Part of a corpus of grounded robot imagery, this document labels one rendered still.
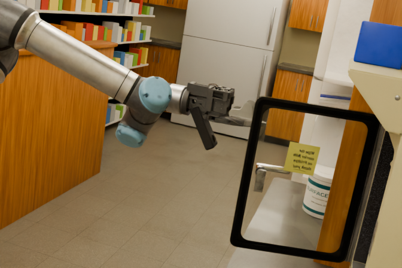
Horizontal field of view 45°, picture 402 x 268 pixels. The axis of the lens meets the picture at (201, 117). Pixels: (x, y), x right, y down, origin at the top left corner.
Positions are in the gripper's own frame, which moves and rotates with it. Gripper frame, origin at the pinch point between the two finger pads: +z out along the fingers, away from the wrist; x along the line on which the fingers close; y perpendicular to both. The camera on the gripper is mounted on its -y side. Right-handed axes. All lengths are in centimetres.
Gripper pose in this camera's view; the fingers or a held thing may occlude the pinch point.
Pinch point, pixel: (260, 125)
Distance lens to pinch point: 122.5
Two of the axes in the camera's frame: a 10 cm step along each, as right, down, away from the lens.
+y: 1.5, -9.6, -2.3
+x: 2.9, -1.8, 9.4
